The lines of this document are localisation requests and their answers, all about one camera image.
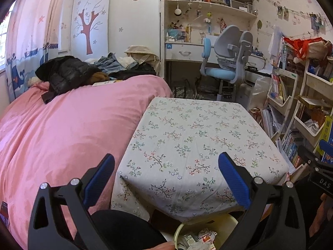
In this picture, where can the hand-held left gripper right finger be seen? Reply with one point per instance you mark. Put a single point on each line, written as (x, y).
(234, 179)

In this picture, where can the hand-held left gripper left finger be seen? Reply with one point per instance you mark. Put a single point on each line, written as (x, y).
(100, 179)

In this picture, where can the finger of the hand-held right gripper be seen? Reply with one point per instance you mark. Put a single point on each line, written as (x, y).
(326, 146)
(312, 158)

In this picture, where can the yellow plastic bin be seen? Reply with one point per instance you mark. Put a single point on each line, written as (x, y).
(221, 221)

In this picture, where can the person's right hand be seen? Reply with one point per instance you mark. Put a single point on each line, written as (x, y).
(324, 216)

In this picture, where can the yellow blue cardboard box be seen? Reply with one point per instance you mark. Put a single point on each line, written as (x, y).
(326, 130)

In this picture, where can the row of books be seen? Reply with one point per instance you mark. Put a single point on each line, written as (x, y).
(290, 145)
(277, 86)

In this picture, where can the white book rack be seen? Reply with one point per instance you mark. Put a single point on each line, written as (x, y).
(282, 106)
(312, 125)

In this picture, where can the pink blanket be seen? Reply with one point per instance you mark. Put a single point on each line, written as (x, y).
(65, 140)

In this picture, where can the floral tablecloth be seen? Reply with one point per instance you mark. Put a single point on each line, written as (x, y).
(192, 140)

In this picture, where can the clear plastic bag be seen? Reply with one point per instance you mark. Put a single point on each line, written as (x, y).
(258, 91)

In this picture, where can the brown fur garment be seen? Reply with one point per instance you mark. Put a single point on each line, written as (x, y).
(100, 77)

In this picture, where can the red bag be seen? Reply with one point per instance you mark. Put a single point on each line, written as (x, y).
(304, 45)

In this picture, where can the black puffer jacket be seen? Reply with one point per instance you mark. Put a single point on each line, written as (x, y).
(65, 73)

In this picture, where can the blue denim garment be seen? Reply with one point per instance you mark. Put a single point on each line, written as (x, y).
(111, 63)

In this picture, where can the blue grey desk chair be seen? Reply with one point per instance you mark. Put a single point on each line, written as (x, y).
(226, 54)

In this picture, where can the beige cloth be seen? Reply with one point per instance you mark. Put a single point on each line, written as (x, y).
(141, 54)

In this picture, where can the pink printed curtain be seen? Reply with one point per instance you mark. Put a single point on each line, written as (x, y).
(33, 44)

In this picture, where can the white wardrobe tree decal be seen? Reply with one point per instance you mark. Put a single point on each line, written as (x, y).
(104, 26)

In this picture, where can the window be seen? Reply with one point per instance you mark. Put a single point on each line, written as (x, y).
(2, 41)

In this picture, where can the white wall shelf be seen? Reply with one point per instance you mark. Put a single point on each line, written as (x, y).
(208, 5)

